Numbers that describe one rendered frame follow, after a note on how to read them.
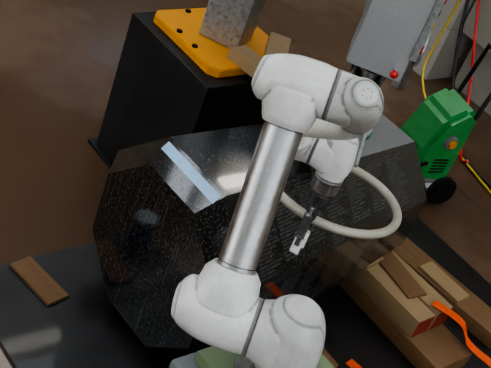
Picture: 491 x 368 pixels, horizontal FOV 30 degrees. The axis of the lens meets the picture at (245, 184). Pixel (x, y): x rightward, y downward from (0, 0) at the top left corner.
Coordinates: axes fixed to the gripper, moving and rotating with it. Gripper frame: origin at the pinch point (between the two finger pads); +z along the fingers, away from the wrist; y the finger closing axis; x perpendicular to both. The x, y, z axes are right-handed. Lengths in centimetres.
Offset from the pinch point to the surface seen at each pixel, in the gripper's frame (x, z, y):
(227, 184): 32.1, 0.1, 9.8
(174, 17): 109, -5, 105
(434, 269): -41, 63, 141
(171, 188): 48.3, 8.7, 3.5
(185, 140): 55, -1, 20
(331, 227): -7.3, -10.4, -0.2
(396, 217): -22.1, -11.0, 26.0
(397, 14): 13, -60, 72
